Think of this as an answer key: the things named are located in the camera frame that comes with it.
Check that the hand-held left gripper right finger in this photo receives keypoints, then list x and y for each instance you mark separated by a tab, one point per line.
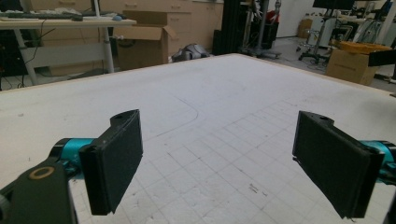
333	161

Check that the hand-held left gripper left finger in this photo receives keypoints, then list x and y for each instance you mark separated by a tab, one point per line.
112	161

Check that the orange tray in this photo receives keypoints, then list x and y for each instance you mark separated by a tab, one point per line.
364	47

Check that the closed cardboard box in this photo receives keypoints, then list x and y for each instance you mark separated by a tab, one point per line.
350	67

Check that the rolling equipment stand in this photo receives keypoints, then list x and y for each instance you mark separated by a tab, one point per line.
317	40

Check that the black monitor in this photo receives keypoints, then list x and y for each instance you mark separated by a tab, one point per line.
333	3

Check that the small cardboard box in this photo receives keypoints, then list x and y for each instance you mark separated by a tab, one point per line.
305	28

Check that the open cardboard box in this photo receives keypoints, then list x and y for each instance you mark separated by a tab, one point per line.
140	53

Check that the grey pole stand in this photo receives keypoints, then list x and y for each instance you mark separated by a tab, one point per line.
263	31

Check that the white foam mat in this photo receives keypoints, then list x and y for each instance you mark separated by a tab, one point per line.
218	93

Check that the grey backpack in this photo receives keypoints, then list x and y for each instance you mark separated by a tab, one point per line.
191	52

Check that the blue computer mouse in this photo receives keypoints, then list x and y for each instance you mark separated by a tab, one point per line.
117	18

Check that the white desk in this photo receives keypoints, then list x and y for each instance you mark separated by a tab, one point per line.
62	23

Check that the black keyboard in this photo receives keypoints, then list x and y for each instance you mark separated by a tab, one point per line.
40	15

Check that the wooden cabinets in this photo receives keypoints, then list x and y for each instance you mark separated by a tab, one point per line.
202	25

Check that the black metal frame strut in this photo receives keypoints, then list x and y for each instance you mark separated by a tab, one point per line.
230	25

